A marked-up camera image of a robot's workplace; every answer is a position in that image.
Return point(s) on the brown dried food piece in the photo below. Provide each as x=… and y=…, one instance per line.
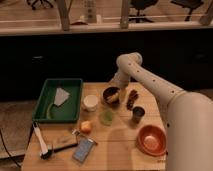
x=133, y=96

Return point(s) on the green plastic tray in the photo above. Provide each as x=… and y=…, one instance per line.
x=69, y=111

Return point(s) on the white handled brush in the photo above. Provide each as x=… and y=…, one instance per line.
x=43, y=146

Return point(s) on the green translucent cup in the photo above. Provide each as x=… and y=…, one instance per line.
x=107, y=117

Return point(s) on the orange bowl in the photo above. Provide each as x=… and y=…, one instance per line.
x=156, y=132

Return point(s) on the orange round fruit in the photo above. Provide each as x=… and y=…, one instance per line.
x=86, y=127

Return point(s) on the yellow banana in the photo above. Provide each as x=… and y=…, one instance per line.
x=113, y=98

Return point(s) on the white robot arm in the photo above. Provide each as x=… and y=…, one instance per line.
x=189, y=126

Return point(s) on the metal cup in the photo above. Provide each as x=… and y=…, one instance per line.
x=138, y=113

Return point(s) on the green vegetable in tray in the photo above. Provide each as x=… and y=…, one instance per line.
x=49, y=114

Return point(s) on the small white cup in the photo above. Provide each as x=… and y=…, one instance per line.
x=90, y=103

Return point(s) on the dark purple bowl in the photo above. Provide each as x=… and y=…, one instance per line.
x=110, y=91

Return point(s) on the pale egg in orange bowl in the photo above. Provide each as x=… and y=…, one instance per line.
x=150, y=142

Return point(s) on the blue sponge block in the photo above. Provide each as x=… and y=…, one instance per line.
x=83, y=150

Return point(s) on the grey cloth in tray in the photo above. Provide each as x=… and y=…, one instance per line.
x=61, y=96

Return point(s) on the black handled tool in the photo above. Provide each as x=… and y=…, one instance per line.
x=51, y=150

